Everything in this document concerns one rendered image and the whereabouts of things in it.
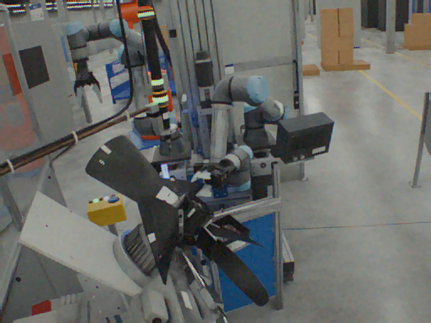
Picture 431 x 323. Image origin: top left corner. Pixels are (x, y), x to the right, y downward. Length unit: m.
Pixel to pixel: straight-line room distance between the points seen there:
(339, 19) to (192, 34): 7.40
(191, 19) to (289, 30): 1.41
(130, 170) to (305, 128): 0.87
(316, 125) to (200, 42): 0.81
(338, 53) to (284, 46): 6.15
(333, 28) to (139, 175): 8.37
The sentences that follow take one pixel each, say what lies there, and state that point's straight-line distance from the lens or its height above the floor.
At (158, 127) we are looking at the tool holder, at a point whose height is 1.48.
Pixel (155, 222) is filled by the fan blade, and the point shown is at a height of 1.35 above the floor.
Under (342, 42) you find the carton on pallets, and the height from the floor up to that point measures 0.72.
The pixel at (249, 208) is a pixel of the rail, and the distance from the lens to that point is 1.69.
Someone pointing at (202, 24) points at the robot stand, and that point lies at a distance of 1.95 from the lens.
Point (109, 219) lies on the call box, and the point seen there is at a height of 1.01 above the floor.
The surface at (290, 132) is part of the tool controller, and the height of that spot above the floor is 1.22.
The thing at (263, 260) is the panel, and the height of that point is 0.46.
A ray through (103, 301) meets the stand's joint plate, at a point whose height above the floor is 1.02.
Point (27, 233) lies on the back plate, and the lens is 0.92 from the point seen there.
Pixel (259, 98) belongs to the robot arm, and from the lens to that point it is 1.45.
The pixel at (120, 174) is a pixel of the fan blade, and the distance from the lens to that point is 1.03.
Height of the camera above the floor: 1.79
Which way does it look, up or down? 25 degrees down
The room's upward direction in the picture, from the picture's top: 8 degrees counter-clockwise
